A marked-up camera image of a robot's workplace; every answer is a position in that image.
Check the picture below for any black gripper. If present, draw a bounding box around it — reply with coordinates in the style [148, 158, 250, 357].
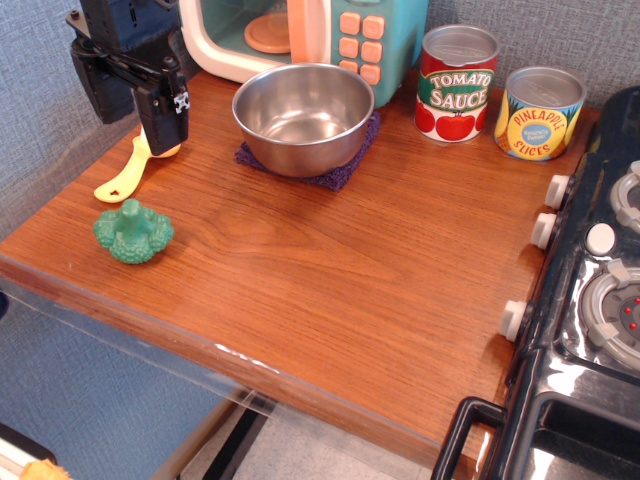
[66, 1, 190, 155]

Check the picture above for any stainless steel pot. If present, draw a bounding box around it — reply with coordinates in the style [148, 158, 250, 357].
[232, 63, 375, 178]

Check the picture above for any yellow dish brush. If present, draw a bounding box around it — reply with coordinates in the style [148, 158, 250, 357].
[93, 128, 181, 204]

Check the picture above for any toy microwave teal and cream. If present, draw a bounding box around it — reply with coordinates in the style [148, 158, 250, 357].
[179, 0, 429, 107]

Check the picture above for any green toy broccoli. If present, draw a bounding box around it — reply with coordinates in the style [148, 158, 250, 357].
[93, 199, 174, 265]

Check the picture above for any orange microwave turntable plate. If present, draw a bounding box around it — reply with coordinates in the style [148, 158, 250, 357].
[244, 13, 290, 54]

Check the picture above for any purple knitted cloth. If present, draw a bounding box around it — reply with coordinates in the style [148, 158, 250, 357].
[234, 111, 381, 192]

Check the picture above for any tomato sauce can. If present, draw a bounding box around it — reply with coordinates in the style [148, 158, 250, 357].
[414, 24, 500, 143]

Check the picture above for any pineapple slices can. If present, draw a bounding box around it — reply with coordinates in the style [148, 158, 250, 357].
[494, 66, 587, 162]

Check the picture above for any white stove knob middle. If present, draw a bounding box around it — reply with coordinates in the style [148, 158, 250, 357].
[530, 213, 557, 250]

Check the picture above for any white stove knob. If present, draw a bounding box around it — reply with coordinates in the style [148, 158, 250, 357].
[544, 175, 571, 210]
[530, 213, 557, 250]
[499, 300, 527, 342]

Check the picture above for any white stove knob rear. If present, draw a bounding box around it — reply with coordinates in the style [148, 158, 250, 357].
[544, 175, 571, 210]

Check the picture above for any white stove knob front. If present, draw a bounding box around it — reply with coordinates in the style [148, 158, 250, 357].
[499, 300, 527, 342]

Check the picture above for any black toy stove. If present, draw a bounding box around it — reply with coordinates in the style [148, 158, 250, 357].
[432, 87, 639, 479]

